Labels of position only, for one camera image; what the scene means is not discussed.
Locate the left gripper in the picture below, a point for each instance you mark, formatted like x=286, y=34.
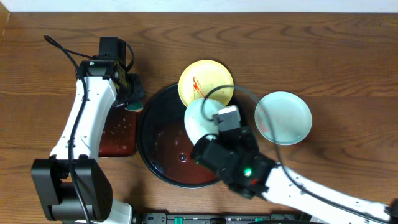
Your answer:
x=139, y=89

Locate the rectangular black tray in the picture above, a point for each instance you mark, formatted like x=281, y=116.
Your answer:
x=119, y=134

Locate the green orange sponge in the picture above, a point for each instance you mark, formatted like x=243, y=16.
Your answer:
x=135, y=107

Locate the light blue plate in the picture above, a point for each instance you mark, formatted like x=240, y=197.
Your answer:
x=283, y=118
x=196, y=125

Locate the yellow plate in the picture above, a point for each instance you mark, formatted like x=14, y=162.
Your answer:
x=200, y=77

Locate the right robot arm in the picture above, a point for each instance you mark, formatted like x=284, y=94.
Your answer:
x=277, y=183

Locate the round black tray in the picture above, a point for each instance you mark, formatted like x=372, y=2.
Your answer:
x=164, y=145

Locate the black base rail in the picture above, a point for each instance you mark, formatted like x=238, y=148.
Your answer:
x=163, y=218

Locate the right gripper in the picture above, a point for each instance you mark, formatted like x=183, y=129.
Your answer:
x=249, y=137

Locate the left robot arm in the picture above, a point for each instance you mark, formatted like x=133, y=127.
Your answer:
x=70, y=184

